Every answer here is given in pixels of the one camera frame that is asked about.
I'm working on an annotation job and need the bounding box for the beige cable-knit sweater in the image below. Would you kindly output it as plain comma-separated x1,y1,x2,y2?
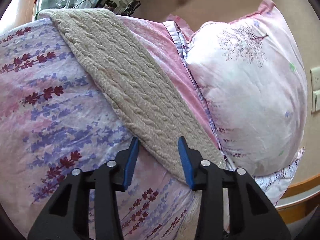
42,9,225,181

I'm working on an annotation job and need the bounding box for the pink lavender floral duvet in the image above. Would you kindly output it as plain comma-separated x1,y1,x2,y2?
0,15,227,240

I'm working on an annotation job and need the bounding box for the pink white tree-print pillow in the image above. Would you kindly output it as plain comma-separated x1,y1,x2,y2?
164,0,308,205

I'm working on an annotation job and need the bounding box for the orange wooden headboard frame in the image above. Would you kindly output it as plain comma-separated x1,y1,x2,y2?
276,174,319,224

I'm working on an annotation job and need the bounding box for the white wall socket panel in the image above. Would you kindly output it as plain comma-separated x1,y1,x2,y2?
310,67,320,113

